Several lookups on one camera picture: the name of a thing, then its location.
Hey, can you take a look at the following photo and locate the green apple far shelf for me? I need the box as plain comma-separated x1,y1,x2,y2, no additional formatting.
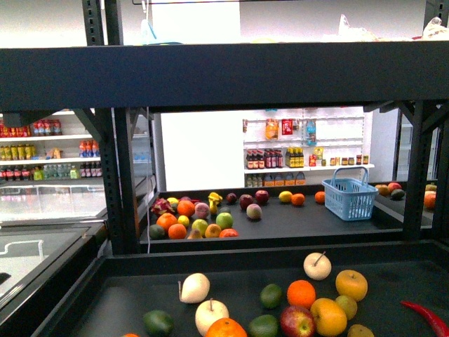
215,212,234,230

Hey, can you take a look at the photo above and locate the peach far shelf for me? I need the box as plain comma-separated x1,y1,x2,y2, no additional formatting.
246,204,262,220

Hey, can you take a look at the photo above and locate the white goods shelf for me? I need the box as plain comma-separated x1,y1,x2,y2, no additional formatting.
241,107,373,187

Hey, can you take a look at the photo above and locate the black metal shelf rack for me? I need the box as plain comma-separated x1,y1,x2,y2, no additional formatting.
0,0,449,337

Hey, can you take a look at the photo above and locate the blue basket top shelf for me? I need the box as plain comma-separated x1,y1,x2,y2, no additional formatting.
138,19,182,46

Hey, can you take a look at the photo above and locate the drinks shelf left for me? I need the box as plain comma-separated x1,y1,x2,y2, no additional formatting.
1,110,102,182

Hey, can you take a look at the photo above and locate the dark red apple far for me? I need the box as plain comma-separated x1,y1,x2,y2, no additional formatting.
255,190,269,205

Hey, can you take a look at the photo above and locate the pink dragon fruit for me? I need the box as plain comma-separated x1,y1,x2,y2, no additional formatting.
150,198,175,216

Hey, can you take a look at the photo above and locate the white pear by basket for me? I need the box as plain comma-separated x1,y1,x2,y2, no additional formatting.
178,273,210,304

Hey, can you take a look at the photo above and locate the far light blue basket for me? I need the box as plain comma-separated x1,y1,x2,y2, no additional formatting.
321,166,379,221

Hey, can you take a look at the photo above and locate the white pear with stem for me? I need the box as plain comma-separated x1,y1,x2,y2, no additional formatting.
303,252,332,281

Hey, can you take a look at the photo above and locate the green lime upper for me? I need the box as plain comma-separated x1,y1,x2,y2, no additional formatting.
260,284,283,310

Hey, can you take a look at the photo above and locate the green lime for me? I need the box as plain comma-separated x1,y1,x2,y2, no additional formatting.
260,284,283,310
248,315,279,337

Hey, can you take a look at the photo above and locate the small orange tangerine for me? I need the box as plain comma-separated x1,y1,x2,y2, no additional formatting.
286,279,316,309

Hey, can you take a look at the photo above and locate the large orange near basket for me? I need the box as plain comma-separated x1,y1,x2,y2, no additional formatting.
206,318,248,337

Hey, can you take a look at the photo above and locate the green lime lower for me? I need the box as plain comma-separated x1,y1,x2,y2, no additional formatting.
248,315,279,337

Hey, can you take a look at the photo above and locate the dark green avocado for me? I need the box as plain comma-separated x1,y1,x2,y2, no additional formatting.
142,310,174,337

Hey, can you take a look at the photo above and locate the small red apple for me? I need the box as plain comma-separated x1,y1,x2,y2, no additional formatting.
280,305,316,337

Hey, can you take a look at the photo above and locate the yellow orange apple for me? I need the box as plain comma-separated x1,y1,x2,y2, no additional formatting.
335,270,368,302

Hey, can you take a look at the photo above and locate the brown kiwi upper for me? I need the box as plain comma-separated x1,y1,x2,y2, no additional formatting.
335,295,358,321

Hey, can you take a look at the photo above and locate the brown kiwi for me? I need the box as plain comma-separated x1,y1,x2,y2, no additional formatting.
347,324,375,337
335,295,358,321

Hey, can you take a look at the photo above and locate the glass freezer chest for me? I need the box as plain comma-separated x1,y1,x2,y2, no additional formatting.
0,177,157,313

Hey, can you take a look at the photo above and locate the brown kiwi lower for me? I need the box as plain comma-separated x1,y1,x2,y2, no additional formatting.
347,324,375,337

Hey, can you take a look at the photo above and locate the red chili pepper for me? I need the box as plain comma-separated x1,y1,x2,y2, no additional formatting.
401,300,448,337

